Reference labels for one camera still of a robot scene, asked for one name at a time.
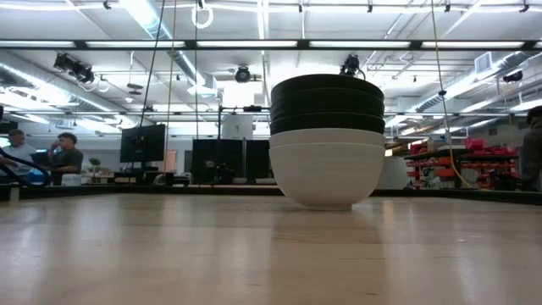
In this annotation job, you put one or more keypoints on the shelf with red bins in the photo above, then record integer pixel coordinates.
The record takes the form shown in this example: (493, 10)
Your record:
(466, 165)

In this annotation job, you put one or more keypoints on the black stand with crossbar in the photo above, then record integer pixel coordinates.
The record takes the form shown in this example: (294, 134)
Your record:
(254, 109)

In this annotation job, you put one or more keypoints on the person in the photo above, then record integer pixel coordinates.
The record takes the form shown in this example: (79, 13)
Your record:
(533, 148)
(19, 150)
(68, 159)

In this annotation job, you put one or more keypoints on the black ceiling camera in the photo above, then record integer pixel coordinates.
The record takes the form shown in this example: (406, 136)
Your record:
(512, 76)

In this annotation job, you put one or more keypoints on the small potted plant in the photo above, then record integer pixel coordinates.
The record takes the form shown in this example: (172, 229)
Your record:
(94, 163)

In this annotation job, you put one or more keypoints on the black computer monitor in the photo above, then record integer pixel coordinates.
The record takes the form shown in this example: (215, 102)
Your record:
(142, 143)

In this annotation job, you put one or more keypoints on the small white box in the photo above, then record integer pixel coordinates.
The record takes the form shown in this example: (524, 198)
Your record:
(71, 179)

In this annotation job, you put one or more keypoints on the black frame light bar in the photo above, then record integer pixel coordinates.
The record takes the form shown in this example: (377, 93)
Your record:
(254, 44)

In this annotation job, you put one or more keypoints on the small white post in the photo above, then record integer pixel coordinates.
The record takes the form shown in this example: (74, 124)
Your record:
(14, 192)

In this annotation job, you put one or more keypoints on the black camera cluster on frame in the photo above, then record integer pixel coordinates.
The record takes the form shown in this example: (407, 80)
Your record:
(72, 67)

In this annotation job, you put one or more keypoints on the black partition panels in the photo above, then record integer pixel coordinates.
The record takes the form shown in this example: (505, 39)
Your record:
(233, 159)

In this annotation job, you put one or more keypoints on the black table edge rail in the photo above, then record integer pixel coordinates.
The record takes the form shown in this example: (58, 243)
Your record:
(169, 190)

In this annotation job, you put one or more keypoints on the black bowl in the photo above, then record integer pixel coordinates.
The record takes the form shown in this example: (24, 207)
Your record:
(326, 82)
(326, 123)
(326, 106)

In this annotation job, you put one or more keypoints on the white box on stand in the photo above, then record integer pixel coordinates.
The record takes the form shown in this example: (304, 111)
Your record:
(237, 127)

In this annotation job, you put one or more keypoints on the round black overhead camera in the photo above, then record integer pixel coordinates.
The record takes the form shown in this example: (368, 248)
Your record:
(242, 74)

